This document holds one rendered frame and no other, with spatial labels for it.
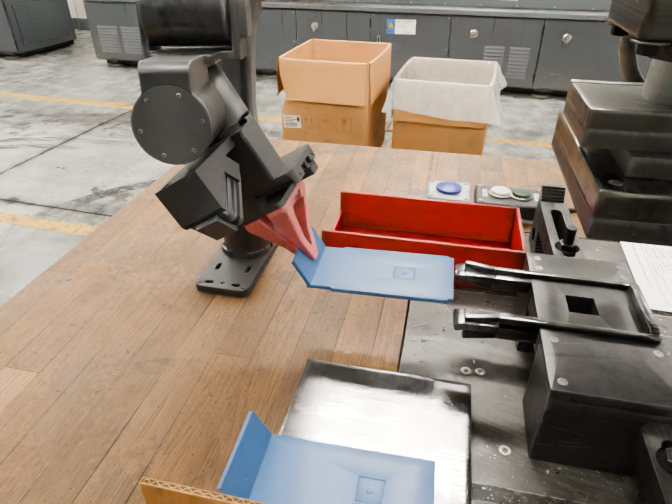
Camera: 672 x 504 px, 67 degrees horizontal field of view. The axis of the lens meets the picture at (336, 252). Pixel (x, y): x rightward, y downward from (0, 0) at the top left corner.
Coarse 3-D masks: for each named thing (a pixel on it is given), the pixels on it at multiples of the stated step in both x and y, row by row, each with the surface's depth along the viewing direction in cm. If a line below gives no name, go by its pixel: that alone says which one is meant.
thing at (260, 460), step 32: (256, 416) 42; (256, 448) 41; (288, 448) 42; (320, 448) 42; (352, 448) 42; (224, 480) 37; (256, 480) 39; (288, 480) 39; (320, 480) 39; (352, 480) 39; (384, 480) 39; (416, 480) 39
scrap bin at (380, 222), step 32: (352, 192) 74; (352, 224) 76; (384, 224) 75; (416, 224) 74; (448, 224) 73; (480, 224) 72; (512, 224) 71; (480, 256) 62; (512, 256) 61; (480, 288) 64
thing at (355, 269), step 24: (312, 264) 51; (336, 264) 52; (360, 264) 52; (384, 264) 52; (408, 264) 52; (432, 264) 52; (360, 288) 49; (384, 288) 49; (408, 288) 49; (432, 288) 49
